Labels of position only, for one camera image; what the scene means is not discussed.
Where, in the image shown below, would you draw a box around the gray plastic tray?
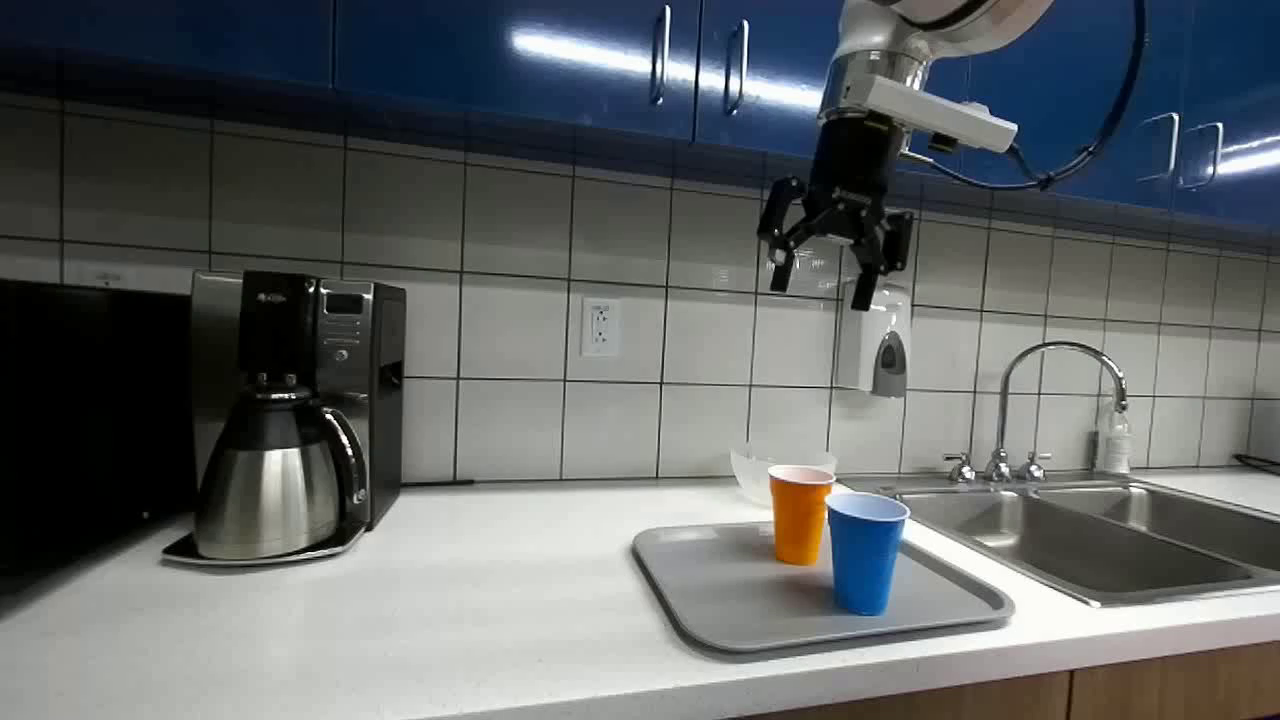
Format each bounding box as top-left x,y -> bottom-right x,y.
629,514 -> 1015,664

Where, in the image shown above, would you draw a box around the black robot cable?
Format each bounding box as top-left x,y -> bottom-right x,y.
901,0 -> 1153,196

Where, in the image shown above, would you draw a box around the silver cabinet handle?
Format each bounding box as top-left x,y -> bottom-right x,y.
643,0 -> 678,111
1141,106 -> 1187,188
722,17 -> 757,124
1186,116 -> 1228,192

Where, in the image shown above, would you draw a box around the stainless steel coffee carafe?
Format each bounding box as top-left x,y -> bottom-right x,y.
191,389 -> 374,562

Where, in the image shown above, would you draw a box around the chrome gooseneck faucet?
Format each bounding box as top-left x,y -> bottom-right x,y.
990,335 -> 1137,484

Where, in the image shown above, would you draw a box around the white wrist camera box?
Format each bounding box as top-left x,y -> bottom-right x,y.
860,73 -> 1024,161

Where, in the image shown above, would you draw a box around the white wall outlet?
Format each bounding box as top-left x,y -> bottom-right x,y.
576,292 -> 629,363

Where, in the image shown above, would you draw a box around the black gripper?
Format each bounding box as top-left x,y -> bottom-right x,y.
751,106 -> 922,314

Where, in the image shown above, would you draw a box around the blue plastic cup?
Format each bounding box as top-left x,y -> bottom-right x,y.
825,486 -> 913,618

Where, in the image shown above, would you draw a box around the black microwave oven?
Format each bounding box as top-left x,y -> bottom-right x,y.
0,276 -> 200,609

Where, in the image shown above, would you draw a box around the wooden base cabinet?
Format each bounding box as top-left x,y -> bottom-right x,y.
736,635 -> 1280,720

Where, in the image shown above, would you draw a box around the black steel coffee maker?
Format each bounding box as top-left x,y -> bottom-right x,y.
160,267 -> 413,570

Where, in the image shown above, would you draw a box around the stainless steel double sink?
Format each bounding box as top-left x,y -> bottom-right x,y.
879,471 -> 1280,611

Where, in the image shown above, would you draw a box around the blue glossy wall cabinets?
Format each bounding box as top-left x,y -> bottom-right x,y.
0,0 -> 1280,236

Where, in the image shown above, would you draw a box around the clear dish soap bottle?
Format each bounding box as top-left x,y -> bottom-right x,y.
1089,396 -> 1137,479

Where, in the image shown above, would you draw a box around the orange plastic cup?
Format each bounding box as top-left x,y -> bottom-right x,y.
763,458 -> 839,568

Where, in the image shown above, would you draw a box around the white wall soap dispenser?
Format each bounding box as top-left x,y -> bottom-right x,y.
834,278 -> 916,402

